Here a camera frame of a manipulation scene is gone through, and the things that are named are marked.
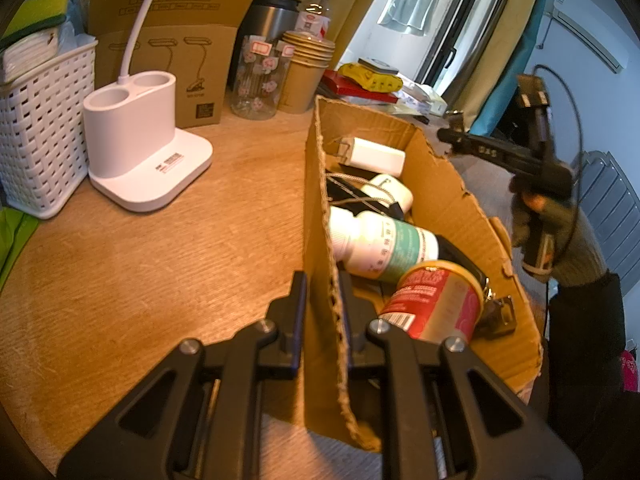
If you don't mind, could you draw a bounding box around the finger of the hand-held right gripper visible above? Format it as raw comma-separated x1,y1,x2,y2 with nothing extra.
436,110,481,155

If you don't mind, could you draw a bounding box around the white air conditioner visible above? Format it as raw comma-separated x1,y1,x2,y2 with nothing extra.
547,0,628,75

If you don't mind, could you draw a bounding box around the lamp packaging cardboard box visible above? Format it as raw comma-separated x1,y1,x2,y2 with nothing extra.
87,0,264,130

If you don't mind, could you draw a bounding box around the white charger plug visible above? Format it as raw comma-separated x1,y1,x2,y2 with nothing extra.
334,136,406,177

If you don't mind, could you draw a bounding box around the person's torso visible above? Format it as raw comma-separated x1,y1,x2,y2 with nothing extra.
545,270,628,453

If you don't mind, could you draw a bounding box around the small white bottle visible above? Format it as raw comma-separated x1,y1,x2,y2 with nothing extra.
360,174,415,213

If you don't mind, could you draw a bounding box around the stack of brown paper cups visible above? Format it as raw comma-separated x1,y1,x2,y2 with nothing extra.
277,30,337,115

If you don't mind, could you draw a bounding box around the gold tin can red label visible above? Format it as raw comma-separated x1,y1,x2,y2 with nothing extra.
377,259,486,343

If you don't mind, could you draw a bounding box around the black sliding door frame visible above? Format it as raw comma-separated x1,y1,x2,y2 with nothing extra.
420,0,518,91

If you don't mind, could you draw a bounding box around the yellow printed packet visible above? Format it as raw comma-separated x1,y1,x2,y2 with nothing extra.
337,61,403,93

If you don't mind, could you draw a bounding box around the white medicine bottle green label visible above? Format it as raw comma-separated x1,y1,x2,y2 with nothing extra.
327,207,441,281

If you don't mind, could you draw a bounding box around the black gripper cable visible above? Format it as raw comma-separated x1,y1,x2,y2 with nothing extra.
532,64,586,321

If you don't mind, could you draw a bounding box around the flat red box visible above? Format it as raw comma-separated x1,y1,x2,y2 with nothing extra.
320,69,401,106

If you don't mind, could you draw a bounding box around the white desk lamp base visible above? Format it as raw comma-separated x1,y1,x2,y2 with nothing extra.
82,0,215,213

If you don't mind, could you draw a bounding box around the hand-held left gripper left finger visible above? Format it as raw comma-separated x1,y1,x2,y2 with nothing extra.
57,270,308,480

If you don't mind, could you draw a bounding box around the stainless steel thermos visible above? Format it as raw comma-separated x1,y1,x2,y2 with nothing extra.
235,0,303,91

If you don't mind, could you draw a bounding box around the white plastic packet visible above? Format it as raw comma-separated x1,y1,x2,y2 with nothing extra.
397,80,451,117

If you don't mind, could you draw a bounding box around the white woven plastic basket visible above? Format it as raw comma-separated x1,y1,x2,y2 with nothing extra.
0,40,98,220

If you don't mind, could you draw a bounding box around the glass jar with stickers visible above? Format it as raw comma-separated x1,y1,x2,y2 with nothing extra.
230,35,293,121

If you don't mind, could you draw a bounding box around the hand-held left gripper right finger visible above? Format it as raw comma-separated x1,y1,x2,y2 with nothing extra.
339,271,583,480

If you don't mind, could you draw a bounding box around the yellow green sponge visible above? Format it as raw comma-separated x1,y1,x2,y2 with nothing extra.
0,0,73,46

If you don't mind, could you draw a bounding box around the white device with round dial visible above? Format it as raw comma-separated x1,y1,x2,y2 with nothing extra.
357,56,400,76

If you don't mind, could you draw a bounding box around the green cloth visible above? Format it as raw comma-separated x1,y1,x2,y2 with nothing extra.
0,207,41,291

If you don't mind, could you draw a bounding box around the clear plastic water bottle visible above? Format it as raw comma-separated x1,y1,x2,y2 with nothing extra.
295,0,335,41

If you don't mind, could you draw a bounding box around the black car key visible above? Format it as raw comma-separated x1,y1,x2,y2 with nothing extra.
435,237,488,286

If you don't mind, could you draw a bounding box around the pink printed cloth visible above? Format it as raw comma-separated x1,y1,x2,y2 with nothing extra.
620,347,640,393

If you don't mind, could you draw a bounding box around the person's right hand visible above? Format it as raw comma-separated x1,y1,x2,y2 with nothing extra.
510,190,548,250

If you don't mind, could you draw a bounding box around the thin lanyard cord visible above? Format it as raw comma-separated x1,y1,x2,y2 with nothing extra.
325,170,401,208

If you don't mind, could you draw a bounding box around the black binder clip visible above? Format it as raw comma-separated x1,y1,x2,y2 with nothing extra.
480,285,518,336

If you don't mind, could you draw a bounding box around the white tissue pack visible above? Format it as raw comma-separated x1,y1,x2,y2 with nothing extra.
0,27,63,83

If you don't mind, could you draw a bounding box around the brown cardboard box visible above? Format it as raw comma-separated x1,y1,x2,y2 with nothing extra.
302,95,545,453

